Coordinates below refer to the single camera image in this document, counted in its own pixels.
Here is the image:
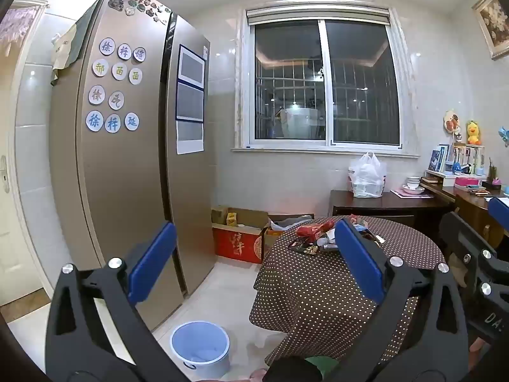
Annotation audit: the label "cluster of dark souvenir magnets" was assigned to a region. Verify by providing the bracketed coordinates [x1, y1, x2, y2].
[107, 0, 172, 25]

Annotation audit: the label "cartoon wall ornament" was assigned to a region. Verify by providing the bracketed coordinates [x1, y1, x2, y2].
[443, 110, 462, 133]

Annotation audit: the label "blue plastic waste bin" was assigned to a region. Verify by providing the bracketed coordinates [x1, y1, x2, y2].
[170, 322, 231, 379]

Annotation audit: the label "open brown cardboard box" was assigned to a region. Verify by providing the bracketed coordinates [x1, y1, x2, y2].
[211, 206, 270, 230]

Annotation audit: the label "group of round character magnets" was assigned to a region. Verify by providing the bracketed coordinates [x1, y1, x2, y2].
[85, 38, 148, 134]

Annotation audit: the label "yellow duck plush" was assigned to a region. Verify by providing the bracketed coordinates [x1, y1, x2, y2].
[466, 120, 482, 146]

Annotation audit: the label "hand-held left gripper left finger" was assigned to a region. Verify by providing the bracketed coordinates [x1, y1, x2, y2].
[45, 222, 184, 382]

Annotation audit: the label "red snack bag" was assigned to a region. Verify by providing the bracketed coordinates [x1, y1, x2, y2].
[296, 223, 337, 244]

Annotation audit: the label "brown wooden desk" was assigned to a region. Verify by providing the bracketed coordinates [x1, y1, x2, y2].
[419, 179, 509, 249]

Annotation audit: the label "round table brown dotted tablecloth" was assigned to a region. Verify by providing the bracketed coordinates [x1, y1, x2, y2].
[250, 216, 450, 367]

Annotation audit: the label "champagne double-door refrigerator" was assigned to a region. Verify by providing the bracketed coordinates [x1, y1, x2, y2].
[48, 0, 218, 333]

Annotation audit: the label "dark snack wrapper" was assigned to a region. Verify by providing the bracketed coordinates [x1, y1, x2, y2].
[288, 241, 319, 254]

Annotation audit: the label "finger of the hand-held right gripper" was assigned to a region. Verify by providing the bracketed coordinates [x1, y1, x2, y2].
[488, 197, 509, 261]
[439, 211, 509, 312]

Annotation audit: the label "orange printed cardboard box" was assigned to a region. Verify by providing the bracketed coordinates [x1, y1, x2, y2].
[261, 215, 316, 252]

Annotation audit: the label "pink booklet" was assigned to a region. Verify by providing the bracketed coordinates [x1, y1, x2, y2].
[391, 188, 435, 200]

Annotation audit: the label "white desk shelf with books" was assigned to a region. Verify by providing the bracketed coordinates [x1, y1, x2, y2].
[425, 143, 486, 187]

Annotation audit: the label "beige and green tote bag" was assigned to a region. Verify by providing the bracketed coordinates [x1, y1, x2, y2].
[51, 20, 86, 86]

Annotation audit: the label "white panel door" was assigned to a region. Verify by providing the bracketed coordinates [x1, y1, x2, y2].
[0, 48, 45, 309]

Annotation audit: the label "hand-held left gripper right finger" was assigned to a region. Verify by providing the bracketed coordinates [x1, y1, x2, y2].
[330, 218, 470, 382]

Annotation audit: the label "person's right hand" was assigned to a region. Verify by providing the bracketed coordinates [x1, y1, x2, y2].
[469, 336, 485, 364]

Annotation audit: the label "white plastic bag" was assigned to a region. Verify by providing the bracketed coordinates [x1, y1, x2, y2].
[348, 151, 387, 199]

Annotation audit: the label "person's green trousers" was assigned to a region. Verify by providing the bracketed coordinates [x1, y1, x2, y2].
[308, 356, 339, 379]

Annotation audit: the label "grey plastic sheet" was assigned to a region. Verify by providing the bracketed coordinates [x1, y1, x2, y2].
[268, 216, 315, 232]

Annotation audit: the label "framed flower painting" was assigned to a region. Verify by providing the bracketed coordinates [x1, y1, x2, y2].
[472, 0, 509, 61]

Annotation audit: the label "grey roller blind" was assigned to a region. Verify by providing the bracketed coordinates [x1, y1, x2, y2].
[246, 7, 391, 27]

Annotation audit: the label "pink floral door curtain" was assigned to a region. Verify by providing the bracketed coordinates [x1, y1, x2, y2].
[0, 3, 46, 50]

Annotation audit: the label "dark wooden sideboard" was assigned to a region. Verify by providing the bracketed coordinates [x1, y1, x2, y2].
[329, 189, 454, 229]

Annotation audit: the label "white sliding window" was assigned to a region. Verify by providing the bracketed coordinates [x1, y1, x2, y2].
[238, 7, 416, 157]

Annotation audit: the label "blue and white wrapper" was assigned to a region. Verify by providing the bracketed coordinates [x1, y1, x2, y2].
[354, 223, 385, 244]

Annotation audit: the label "stacked white bowls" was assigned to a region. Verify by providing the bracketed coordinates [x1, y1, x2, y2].
[401, 176, 425, 195]

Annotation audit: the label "white paper sheet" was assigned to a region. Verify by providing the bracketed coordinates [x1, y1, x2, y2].
[176, 120, 204, 155]

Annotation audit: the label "red cardboard box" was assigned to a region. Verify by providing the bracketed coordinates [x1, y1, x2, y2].
[213, 225, 265, 264]

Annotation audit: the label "blue framed paper sheet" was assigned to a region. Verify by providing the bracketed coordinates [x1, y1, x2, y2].
[176, 45, 206, 88]
[175, 83, 205, 123]

